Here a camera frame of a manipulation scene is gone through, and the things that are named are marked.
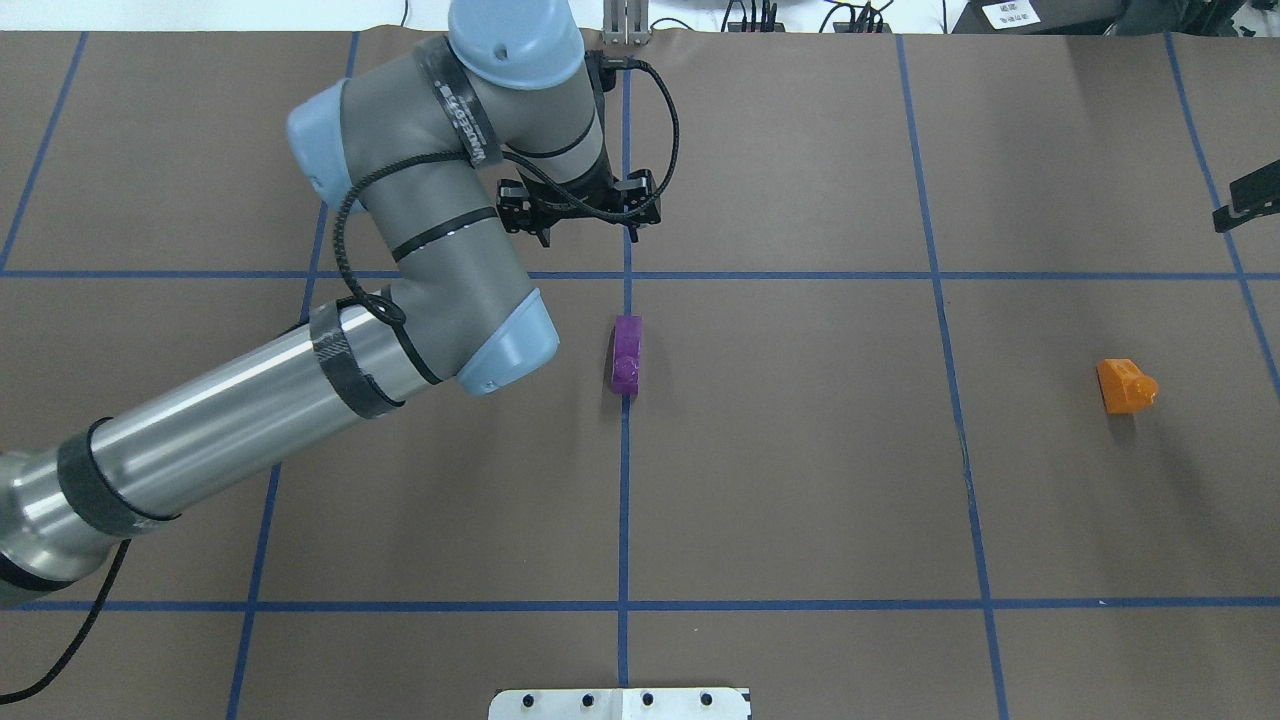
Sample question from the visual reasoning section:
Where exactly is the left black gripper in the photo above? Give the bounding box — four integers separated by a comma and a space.
497, 160, 663, 249

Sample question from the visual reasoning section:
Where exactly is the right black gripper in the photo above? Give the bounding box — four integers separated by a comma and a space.
1212, 159, 1280, 234

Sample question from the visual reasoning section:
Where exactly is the purple trapezoid block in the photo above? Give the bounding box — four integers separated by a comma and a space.
609, 315, 643, 397

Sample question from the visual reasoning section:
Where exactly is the orange trapezoid block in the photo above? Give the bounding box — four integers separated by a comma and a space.
1094, 357, 1160, 415

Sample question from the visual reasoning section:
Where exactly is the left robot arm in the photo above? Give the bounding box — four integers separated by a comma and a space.
1, 1, 666, 609

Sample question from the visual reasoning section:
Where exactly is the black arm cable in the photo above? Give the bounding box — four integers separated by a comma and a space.
330, 55, 681, 346

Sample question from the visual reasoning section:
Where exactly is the aluminium frame post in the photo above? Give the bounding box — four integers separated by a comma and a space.
602, 0, 652, 47

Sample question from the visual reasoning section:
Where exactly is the white camera stand pole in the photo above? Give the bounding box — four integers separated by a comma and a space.
486, 687, 753, 719

